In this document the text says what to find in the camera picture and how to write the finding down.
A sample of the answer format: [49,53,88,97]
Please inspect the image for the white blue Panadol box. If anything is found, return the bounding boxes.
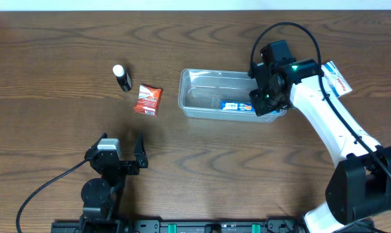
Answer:
[321,61,352,98]

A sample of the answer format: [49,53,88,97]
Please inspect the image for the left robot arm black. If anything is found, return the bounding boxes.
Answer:
[81,133,148,229]

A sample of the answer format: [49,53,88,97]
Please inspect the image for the clear plastic container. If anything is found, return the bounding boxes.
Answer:
[178,69,286,122]

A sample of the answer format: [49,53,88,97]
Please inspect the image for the blue Kool Fever box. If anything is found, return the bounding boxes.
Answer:
[219,100,256,113]

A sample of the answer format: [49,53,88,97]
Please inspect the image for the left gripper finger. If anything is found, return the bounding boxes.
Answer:
[90,133,107,150]
[133,135,148,168]

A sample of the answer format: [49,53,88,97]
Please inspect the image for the black bottle white cap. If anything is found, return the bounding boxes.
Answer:
[113,65,132,92]

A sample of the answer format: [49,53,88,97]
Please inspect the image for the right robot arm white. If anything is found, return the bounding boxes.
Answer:
[249,56,391,232]

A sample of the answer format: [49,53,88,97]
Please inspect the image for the red orange sachet packet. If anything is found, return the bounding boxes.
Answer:
[133,85,162,116]

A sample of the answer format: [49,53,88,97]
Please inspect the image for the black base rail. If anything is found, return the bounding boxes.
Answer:
[50,219,306,233]

